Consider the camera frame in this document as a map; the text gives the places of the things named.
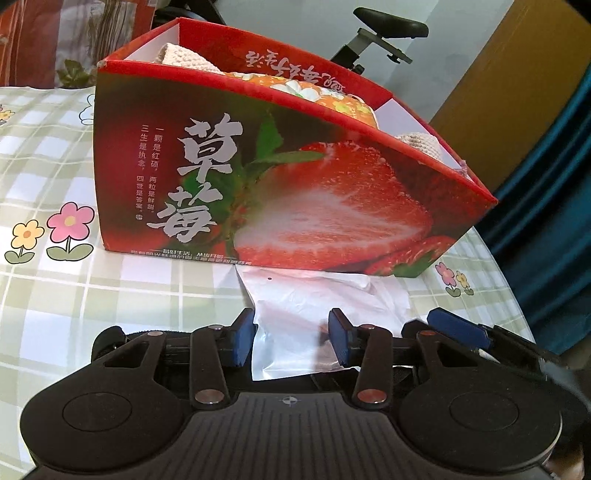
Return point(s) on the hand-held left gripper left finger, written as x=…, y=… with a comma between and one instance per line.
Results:
x=243, y=339

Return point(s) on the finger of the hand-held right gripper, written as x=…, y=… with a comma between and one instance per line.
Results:
x=457, y=325

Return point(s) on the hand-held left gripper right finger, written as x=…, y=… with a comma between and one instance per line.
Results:
x=339, y=339

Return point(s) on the silver white plastic bag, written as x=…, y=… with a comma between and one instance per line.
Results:
x=318, y=300

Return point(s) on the red strawberry print cardboard box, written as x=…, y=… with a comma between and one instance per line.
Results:
x=323, y=194

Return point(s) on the blue curtain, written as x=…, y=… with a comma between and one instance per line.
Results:
x=545, y=207

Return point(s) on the beige knitted cloth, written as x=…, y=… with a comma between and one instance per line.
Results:
x=184, y=57
x=429, y=150

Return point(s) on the orange floral plush cushion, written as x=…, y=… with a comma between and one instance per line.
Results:
x=314, y=94

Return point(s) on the brown wooden door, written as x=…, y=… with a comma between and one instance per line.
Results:
x=498, y=69

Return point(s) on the checked floral tablecloth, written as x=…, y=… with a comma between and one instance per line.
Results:
x=46, y=152

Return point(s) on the black exercise bike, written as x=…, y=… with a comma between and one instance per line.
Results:
x=392, y=21

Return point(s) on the printed pink wall backdrop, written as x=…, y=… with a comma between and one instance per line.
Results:
x=55, y=37

